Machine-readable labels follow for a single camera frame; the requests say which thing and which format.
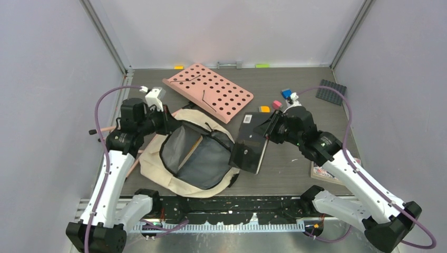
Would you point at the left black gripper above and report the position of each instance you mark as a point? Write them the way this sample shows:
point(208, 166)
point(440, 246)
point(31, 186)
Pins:
point(169, 124)

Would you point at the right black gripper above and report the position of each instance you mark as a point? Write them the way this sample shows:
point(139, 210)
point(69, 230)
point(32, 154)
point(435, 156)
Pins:
point(268, 127)

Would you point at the black moon sixpence book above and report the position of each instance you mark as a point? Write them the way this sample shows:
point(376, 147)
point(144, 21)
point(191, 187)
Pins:
point(250, 145)

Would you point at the floral cover small book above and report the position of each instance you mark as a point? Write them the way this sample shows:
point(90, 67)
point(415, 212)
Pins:
point(319, 173)

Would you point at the cream canvas backpack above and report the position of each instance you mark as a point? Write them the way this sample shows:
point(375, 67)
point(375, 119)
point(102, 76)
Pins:
point(206, 173)

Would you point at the orange treehouse book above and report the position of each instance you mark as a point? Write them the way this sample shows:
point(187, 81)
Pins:
point(190, 152)

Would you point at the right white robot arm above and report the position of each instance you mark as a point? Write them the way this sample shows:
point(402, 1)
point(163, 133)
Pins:
point(383, 218)

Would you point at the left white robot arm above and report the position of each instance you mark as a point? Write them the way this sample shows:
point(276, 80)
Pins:
point(101, 228)

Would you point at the yellow eraser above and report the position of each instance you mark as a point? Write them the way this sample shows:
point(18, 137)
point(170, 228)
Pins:
point(264, 109)

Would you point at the pink eraser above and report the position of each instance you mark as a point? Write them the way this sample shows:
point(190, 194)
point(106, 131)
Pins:
point(276, 105)

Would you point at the blue eraser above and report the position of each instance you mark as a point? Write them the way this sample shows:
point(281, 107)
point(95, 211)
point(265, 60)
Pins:
point(286, 93)

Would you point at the pink music stand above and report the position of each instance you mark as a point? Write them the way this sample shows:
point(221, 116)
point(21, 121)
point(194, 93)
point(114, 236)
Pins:
point(209, 90)

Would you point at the dark grey studded plate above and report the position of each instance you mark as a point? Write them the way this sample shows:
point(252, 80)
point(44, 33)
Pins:
point(327, 92)

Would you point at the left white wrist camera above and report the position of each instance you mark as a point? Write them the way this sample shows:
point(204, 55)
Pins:
point(153, 97)

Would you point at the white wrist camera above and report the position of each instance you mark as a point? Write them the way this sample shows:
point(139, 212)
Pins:
point(153, 97)
point(292, 101)

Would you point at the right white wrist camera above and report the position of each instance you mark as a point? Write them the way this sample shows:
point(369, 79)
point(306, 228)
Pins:
point(292, 101)

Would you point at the metal wall bracket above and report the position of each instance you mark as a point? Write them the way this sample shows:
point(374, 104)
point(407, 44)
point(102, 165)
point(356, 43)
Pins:
point(235, 65)

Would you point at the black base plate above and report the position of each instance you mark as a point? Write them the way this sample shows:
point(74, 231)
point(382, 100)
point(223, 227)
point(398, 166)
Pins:
point(232, 210)

